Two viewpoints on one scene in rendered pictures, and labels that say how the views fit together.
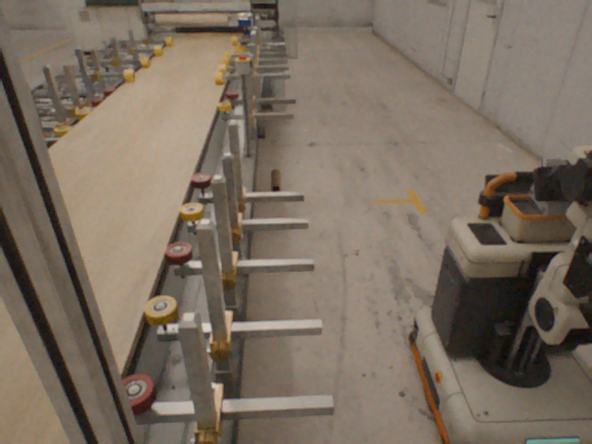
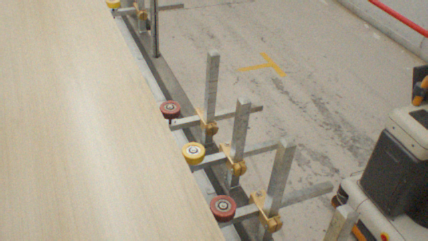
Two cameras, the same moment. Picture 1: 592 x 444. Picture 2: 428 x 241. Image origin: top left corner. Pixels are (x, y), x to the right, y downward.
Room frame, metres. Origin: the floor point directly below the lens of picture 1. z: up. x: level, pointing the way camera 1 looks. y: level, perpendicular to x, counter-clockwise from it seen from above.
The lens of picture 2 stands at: (0.39, 0.72, 1.89)
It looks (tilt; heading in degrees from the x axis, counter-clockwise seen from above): 40 degrees down; 337
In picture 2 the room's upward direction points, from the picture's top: 5 degrees clockwise
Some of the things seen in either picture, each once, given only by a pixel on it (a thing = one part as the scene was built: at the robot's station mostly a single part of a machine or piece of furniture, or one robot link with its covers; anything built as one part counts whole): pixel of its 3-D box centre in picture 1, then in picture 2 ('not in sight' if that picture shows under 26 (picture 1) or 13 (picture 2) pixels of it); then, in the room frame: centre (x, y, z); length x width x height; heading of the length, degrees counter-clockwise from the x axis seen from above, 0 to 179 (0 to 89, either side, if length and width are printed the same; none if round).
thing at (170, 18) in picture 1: (211, 18); not in sight; (5.37, 0.97, 1.05); 1.43 x 0.12 x 0.12; 93
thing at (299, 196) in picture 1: (252, 198); (215, 116); (1.59, 0.19, 0.81); 0.43 x 0.03 x 0.04; 93
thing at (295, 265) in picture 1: (245, 267); (275, 203); (1.09, 0.17, 0.83); 0.43 x 0.03 x 0.04; 93
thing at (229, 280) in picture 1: (228, 270); (265, 211); (1.07, 0.21, 0.83); 0.14 x 0.06 x 0.05; 3
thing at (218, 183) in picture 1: (226, 251); (273, 198); (1.05, 0.21, 0.92); 0.04 x 0.04 x 0.48; 3
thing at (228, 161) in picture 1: (233, 218); (237, 152); (1.30, 0.22, 0.88); 0.04 x 0.04 x 0.48; 3
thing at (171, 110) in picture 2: (202, 189); (170, 117); (1.58, 0.39, 0.85); 0.08 x 0.08 x 0.11
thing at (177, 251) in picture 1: (180, 263); (221, 215); (1.08, 0.36, 0.85); 0.08 x 0.08 x 0.11
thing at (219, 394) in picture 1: (209, 417); not in sight; (0.57, 0.19, 0.83); 0.14 x 0.06 x 0.05; 3
